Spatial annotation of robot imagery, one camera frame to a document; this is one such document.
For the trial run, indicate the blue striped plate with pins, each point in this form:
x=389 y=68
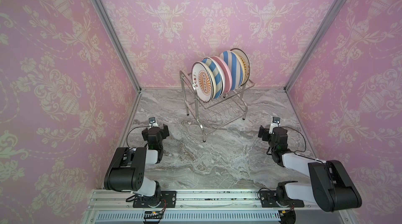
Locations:
x=218 y=75
x=230 y=58

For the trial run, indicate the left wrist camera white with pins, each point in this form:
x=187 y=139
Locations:
x=153 y=122

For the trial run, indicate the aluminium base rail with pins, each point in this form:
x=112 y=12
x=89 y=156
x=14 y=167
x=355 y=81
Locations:
x=207 y=206

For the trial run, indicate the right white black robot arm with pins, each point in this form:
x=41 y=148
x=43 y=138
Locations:
x=330 y=186

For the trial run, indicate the yellow bear plate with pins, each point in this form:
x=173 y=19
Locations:
x=241 y=68

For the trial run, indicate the blue striped plate front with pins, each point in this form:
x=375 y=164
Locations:
x=230 y=58

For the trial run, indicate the pink plate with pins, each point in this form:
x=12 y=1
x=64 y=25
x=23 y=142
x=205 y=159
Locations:
x=226 y=73

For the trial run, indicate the sunburst plate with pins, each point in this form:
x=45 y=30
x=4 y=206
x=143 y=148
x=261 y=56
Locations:
x=245 y=62
x=204 y=81

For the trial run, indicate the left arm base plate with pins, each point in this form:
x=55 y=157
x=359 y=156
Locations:
x=165 y=198

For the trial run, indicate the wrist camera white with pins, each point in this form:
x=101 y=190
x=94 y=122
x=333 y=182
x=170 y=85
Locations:
x=153 y=122
x=275 y=123

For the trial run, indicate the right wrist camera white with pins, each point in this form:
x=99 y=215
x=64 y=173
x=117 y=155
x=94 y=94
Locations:
x=275 y=123

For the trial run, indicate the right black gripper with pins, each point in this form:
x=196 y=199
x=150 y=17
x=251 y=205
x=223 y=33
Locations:
x=266 y=135

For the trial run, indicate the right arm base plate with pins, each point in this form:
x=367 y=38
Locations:
x=269 y=199

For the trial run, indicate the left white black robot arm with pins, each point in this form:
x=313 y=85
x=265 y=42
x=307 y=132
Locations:
x=126 y=172

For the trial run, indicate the blue striped plate back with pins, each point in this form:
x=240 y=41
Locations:
x=218 y=75

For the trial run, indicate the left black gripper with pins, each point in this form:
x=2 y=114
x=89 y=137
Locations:
x=165 y=131

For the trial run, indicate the steel two-tier dish rack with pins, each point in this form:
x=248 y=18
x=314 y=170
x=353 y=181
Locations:
x=217 y=113

